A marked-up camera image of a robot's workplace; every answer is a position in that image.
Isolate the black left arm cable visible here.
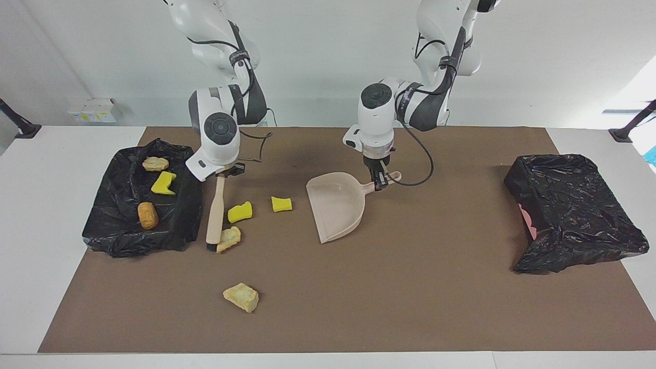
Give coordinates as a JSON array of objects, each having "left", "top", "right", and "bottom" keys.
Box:
[{"left": 388, "top": 31, "right": 468, "bottom": 188}]

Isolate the beige brush with black bristles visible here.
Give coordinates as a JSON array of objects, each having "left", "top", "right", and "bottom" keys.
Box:
[{"left": 206, "top": 174, "right": 227, "bottom": 252}]

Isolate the black bag bin, pink inside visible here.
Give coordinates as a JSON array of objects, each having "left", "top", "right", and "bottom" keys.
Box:
[{"left": 504, "top": 154, "right": 650, "bottom": 275}]

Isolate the beige plastic dustpan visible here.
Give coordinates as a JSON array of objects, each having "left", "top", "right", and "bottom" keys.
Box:
[{"left": 306, "top": 171, "right": 402, "bottom": 244}]

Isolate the white wall socket box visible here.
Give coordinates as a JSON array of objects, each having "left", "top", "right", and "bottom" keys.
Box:
[{"left": 68, "top": 98, "right": 117, "bottom": 124}]

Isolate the brown bread-like lump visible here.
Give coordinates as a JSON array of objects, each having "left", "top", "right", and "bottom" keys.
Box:
[{"left": 137, "top": 202, "right": 160, "bottom": 230}]

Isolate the brown table mat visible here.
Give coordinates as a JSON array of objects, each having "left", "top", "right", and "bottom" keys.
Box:
[{"left": 37, "top": 127, "right": 656, "bottom": 354}]

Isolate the black trash bag bin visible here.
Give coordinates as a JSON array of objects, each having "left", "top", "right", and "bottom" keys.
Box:
[{"left": 82, "top": 138, "right": 204, "bottom": 258}]

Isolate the black angled stand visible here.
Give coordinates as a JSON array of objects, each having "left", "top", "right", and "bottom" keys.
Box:
[
  {"left": 609, "top": 100, "right": 656, "bottom": 143},
  {"left": 0, "top": 98, "right": 42, "bottom": 139}
]

